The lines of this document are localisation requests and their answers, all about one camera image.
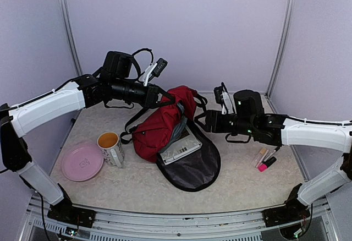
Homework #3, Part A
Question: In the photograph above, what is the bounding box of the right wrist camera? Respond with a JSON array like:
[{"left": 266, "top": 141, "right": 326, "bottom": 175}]
[{"left": 213, "top": 82, "right": 235, "bottom": 114}]

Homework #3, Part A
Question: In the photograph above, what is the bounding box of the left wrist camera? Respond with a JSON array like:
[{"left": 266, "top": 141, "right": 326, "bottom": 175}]
[{"left": 141, "top": 58, "right": 168, "bottom": 86}]

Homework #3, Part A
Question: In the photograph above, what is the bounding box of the aluminium frame post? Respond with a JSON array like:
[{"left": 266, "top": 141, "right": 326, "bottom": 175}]
[
  {"left": 265, "top": 0, "right": 295, "bottom": 100},
  {"left": 59, "top": 0, "right": 83, "bottom": 76}
]

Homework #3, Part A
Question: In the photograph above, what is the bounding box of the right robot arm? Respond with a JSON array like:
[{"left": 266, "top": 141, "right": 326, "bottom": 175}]
[{"left": 194, "top": 87, "right": 351, "bottom": 221}]

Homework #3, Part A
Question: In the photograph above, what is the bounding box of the right aluminium frame post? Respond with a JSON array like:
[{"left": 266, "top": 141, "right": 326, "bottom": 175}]
[{"left": 265, "top": 0, "right": 295, "bottom": 100}]

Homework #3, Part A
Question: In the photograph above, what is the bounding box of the red backpack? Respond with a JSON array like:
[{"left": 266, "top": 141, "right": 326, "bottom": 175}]
[{"left": 120, "top": 85, "right": 221, "bottom": 192}]

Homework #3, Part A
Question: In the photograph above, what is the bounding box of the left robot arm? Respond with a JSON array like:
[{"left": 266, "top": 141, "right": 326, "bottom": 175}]
[{"left": 1, "top": 51, "right": 175, "bottom": 222}]

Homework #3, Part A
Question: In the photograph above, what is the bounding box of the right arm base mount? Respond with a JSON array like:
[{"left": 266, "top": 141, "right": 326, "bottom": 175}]
[{"left": 262, "top": 206, "right": 310, "bottom": 227}]

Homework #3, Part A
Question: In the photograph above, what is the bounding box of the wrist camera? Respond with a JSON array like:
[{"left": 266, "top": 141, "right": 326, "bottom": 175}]
[
  {"left": 141, "top": 58, "right": 168, "bottom": 86},
  {"left": 213, "top": 82, "right": 235, "bottom": 114}
]

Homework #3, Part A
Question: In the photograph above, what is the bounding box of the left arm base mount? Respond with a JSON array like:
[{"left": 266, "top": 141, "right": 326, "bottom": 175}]
[{"left": 47, "top": 206, "right": 96, "bottom": 228}]

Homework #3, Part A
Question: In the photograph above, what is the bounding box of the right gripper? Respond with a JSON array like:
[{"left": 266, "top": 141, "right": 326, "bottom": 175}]
[{"left": 195, "top": 111, "right": 256, "bottom": 137}]

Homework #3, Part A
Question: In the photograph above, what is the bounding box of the black white marker pen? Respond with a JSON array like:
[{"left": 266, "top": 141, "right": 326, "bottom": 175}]
[{"left": 262, "top": 146, "right": 281, "bottom": 162}]

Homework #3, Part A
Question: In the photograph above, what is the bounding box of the left aluminium frame post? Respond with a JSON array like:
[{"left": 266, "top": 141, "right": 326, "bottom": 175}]
[{"left": 59, "top": 0, "right": 83, "bottom": 76}]

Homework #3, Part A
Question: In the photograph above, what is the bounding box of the white magazine booklet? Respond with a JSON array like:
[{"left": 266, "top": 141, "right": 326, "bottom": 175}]
[{"left": 160, "top": 126, "right": 202, "bottom": 165}]

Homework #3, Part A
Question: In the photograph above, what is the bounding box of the pink plate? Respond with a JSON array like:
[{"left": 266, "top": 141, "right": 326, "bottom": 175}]
[{"left": 61, "top": 143, "right": 104, "bottom": 182}]

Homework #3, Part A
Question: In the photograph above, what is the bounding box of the white patterned mug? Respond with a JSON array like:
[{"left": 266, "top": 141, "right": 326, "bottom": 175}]
[{"left": 97, "top": 132, "right": 125, "bottom": 168}]

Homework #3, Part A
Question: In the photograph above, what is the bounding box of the front aluminium rail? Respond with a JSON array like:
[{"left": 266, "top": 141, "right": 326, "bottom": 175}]
[{"left": 15, "top": 195, "right": 342, "bottom": 240}]

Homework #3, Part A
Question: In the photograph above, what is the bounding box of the pink highlighter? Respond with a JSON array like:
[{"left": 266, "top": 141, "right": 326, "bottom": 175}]
[{"left": 257, "top": 157, "right": 277, "bottom": 172}]

